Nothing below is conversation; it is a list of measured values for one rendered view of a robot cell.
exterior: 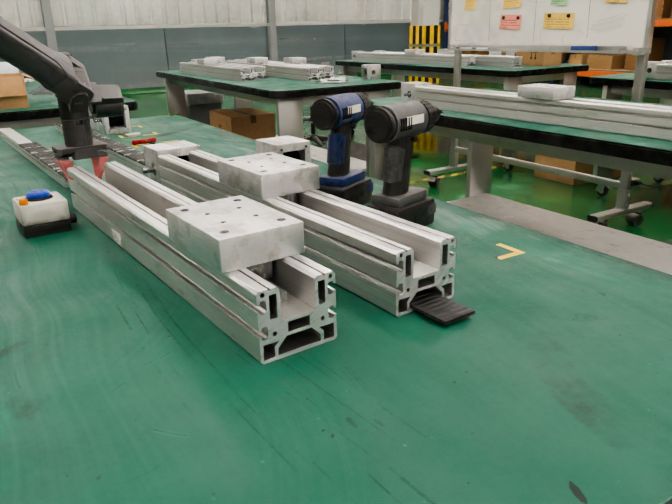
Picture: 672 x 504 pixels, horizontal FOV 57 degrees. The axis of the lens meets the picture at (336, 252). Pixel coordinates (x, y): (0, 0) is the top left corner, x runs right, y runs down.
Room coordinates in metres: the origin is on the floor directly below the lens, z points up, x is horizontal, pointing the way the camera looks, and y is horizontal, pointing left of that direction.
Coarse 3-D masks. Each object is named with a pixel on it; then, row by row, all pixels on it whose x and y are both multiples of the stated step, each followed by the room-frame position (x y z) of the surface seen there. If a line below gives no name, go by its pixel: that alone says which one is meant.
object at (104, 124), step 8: (128, 112) 2.25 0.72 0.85; (96, 120) 2.23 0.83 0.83; (104, 120) 2.20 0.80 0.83; (112, 120) 2.24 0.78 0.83; (120, 120) 2.25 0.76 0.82; (128, 120) 2.25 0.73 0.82; (104, 128) 2.21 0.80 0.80; (112, 128) 2.24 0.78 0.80; (120, 128) 2.23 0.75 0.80; (128, 128) 2.25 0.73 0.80
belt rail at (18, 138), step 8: (8, 128) 2.22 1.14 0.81; (0, 136) 2.19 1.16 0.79; (8, 136) 2.04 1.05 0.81; (16, 136) 2.03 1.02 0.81; (16, 144) 1.92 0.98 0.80; (24, 152) 1.85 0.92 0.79; (32, 160) 1.73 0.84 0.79; (40, 168) 1.65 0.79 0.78; (48, 168) 1.56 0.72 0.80; (56, 176) 1.50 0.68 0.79; (64, 184) 1.43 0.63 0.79
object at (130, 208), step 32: (96, 192) 1.07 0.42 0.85; (128, 192) 1.16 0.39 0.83; (160, 192) 1.02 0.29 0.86; (96, 224) 1.10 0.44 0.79; (128, 224) 0.94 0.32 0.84; (160, 224) 0.84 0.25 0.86; (160, 256) 0.83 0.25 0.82; (192, 256) 0.73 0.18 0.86; (192, 288) 0.74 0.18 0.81; (224, 288) 0.66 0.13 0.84; (256, 288) 0.60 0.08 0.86; (288, 288) 0.68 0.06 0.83; (320, 288) 0.65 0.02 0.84; (224, 320) 0.66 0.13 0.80; (256, 320) 0.59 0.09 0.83; (288, 320) 0.61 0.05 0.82; (320, 320) 0.63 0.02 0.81; (256, 352) 0.60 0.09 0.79; (288, 352) 0.61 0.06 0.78
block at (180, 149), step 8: (152, 144) 1.44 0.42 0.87; (160, 144) 1.43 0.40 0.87; (168, 144) 1.44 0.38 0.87; (176, 144) 1.43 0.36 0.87; (184, 144) 1.43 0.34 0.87; (192, 144) 1.42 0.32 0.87; (144, 152) 1.43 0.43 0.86; (152, 152) 1.38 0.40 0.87; (160, 152) 1.36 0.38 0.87; (168, 152) 1.37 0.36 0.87; (176, 152) 1.38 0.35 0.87; (184, 152) 1.39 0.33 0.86; (152, 160) 1.39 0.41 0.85; (144, 168) 1.37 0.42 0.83; (152, 168) 1.38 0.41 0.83; (152, 176) 1.40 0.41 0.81; (160, 176) 1.36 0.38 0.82
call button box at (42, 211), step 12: (36, 204) 1.06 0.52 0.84; (48, 204) 1.07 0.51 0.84; (60, 204) 1.08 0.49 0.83; (24, 216) 1.05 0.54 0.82; (36, 216) 1.06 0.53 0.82; (48, 216) 1.07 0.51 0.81; (60, 216) 1.08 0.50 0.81; (72, 216) 1.12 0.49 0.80; (24, 228) 1.05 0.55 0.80; (36, 228) 1.06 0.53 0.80; (48, 228) 1.07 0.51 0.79; (60, 228) 1.08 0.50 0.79
